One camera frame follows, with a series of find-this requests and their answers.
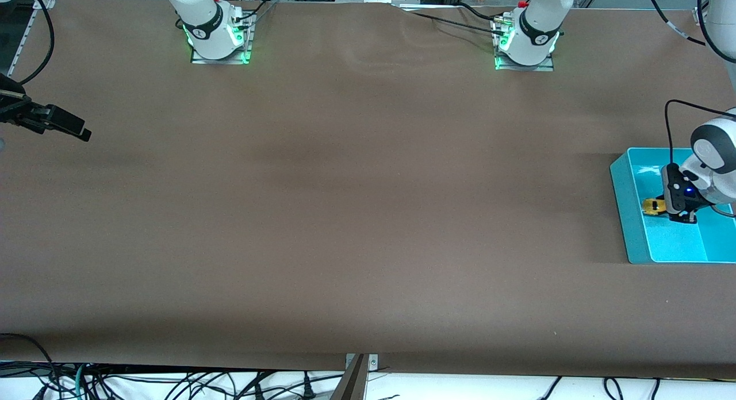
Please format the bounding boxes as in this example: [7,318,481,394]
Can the teal plastic bin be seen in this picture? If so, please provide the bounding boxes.
[609,147,736,265]

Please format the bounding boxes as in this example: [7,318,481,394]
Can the brown table cover sheet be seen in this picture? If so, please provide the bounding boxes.
[0,0,736,380]

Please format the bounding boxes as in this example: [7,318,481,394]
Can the aluminium frame rail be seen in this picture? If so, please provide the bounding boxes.
[9,0,57,79]

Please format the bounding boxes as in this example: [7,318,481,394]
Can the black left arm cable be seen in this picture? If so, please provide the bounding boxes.
[646,0,723,165]

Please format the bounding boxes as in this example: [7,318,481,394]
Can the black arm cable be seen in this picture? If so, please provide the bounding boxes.
[646,0,723,165]
[9,0,56,86]

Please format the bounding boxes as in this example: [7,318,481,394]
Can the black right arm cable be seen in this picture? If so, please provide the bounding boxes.
[9,0,56,86]

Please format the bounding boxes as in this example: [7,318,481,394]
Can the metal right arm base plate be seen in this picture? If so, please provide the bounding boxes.
[190,12,255,66]

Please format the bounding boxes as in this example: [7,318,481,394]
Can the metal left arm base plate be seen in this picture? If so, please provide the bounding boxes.
[493,18,555,73]

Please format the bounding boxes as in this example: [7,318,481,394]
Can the black looped cable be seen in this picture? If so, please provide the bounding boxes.
[0,333,61,400]

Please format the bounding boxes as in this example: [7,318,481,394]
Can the black cable across table cover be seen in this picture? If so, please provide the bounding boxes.
[402,10,508,35]

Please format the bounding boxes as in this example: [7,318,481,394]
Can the small metal edge bracket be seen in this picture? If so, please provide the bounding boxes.
[345,353,379,372]

